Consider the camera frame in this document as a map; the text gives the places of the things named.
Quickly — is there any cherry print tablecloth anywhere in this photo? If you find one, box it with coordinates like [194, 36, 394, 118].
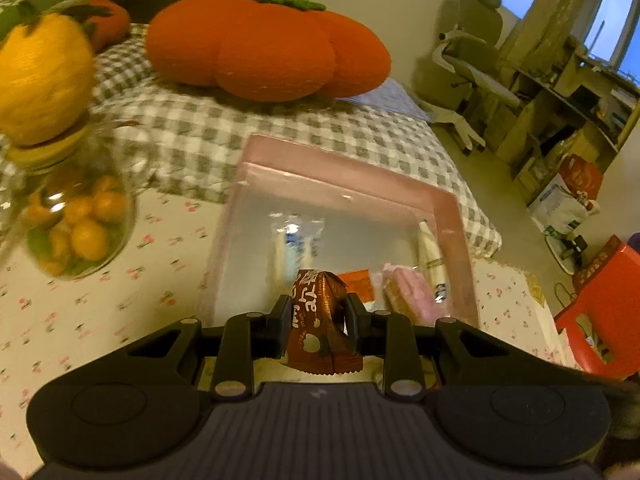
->
[0, 190, 576, 461]

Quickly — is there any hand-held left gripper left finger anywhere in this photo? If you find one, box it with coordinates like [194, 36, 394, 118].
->
[125, 294, 293, 401]

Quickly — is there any large red persimmon cushion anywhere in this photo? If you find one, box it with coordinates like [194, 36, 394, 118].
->
[146, 0, 392, 103]

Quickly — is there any glass jar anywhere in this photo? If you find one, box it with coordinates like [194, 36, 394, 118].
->
[0, 120, 151, 281]

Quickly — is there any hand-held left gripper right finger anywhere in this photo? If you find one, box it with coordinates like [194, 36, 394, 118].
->
[345, 292, 506, 401]

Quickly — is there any short white blue snack packet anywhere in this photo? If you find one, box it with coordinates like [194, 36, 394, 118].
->
[270, 212, 323, 286]

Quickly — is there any grey checked quilt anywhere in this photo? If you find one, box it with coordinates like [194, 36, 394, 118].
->
[0, 22, 502, 256]

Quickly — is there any wooden desk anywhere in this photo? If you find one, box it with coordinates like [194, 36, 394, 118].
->
[500, 50, 640, 201]

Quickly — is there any green embroidered pillow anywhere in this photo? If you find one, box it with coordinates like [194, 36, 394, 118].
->
[0, 0, 111, 41]

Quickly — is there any red plastic chair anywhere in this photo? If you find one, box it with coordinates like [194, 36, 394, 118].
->
[554, 242, 640, 381]

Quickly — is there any grey office chair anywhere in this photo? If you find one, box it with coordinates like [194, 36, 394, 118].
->
[432, 0, 523, 153]

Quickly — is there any long white blue snack packet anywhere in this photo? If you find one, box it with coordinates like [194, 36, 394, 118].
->
[417, 220, 451, 306]

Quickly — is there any orange-shaped jar lid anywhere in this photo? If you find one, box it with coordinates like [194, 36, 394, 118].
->
[0, 12, 96, 171]

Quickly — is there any brown snack packet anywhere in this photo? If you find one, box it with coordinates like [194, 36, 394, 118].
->
[286, 269, 363, 376]

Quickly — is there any white paper bag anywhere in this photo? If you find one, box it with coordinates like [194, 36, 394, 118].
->
[527, 175, 588, 236]

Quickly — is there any pink snack packet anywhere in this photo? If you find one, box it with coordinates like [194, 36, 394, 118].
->
[382, 262, 436, 323]

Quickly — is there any beige curtain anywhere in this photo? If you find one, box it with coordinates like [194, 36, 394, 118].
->
[525, 0, 608, 76]

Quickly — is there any red bag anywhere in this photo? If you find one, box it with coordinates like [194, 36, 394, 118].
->
[560, 155, 603, 201]

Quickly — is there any light blue mat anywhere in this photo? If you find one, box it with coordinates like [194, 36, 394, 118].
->
[345, 80, 431, 121]

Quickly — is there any pile of small oranges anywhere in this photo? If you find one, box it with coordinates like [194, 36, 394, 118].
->
[25, 175, 128, 276]

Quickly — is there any pink shallow box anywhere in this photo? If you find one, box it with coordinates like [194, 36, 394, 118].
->
[197, 132, 481, 331]

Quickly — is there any small red persimmon cushion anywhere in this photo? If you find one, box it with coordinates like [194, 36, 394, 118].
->
[80, 0, 132, 53]

